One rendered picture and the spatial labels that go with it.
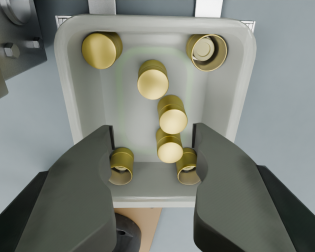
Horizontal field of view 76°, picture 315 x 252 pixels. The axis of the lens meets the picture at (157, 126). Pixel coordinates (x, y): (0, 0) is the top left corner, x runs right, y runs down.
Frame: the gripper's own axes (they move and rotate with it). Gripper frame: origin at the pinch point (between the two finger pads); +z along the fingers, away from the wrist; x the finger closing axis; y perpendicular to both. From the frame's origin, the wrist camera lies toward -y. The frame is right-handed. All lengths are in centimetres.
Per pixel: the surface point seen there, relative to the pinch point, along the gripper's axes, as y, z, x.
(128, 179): 14.4, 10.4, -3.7
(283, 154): 15.4, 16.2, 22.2
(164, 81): 0.2, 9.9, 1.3
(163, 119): 4.8, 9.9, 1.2
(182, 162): 12.2, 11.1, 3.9
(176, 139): 8.2, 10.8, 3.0
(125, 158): 11.7, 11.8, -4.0
